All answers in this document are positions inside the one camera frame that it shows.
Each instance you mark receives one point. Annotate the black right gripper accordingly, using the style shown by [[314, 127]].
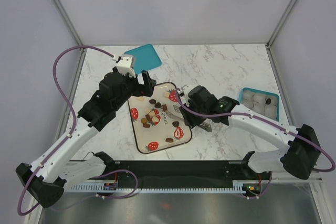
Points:
[[189, 120]]

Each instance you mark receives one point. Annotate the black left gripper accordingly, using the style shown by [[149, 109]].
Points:
[[147, 89]]

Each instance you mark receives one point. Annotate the dark heart chocolate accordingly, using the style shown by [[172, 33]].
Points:
[[158, 105], [175, 123]]

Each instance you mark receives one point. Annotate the metal tongs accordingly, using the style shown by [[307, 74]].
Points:
[[190, 120]]

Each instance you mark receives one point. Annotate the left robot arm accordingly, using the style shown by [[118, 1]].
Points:
[[47, 178]]

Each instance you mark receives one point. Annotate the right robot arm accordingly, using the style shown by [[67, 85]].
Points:
[[297, 148]]

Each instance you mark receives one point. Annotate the white cube chocolate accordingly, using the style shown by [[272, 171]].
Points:
[[166, 95], [141, 99], [147, 111]]

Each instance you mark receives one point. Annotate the teal chocolate box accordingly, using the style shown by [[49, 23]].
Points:
[[262, 102]]

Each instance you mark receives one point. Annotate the teal box lid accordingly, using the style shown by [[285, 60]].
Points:
[[146, 58]]

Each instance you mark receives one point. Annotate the strawberry print serving tray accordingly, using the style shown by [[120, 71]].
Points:
[[152, 139]]

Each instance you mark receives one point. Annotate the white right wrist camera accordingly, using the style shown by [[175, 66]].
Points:
[[185, 90]]

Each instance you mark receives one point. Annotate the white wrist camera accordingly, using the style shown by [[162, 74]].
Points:
[[125, 65], [185, 90]]

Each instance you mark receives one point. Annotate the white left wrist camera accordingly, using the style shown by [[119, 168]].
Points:
[[125, 65]]

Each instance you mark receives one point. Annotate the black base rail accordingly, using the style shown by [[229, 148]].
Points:
[[185, 174]]

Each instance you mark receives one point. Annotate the white cable duct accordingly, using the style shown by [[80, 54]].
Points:
[[101, 187]]

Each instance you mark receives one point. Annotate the aluminium frame post left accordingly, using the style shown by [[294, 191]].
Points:
[[66, 19]]

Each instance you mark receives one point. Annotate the aluminium frame post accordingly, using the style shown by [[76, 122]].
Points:
[[66, 19], [289, 8]]

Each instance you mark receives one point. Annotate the aluminium frame post right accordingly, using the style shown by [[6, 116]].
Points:
[[289, 8]]

